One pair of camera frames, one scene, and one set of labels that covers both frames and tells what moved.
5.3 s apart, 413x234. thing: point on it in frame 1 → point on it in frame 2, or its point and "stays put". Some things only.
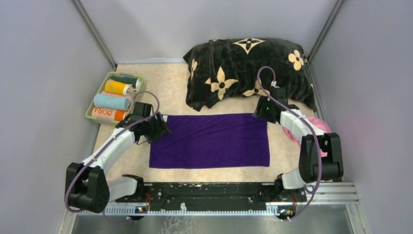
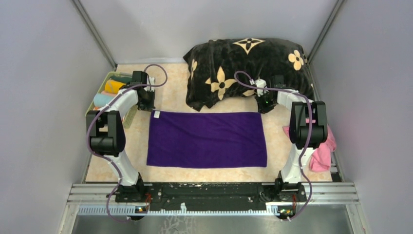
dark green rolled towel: (135, 82) stays put
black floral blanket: (222, 69) stays put
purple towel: (219, 140) stays put
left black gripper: (161, 128) → (149, 107)
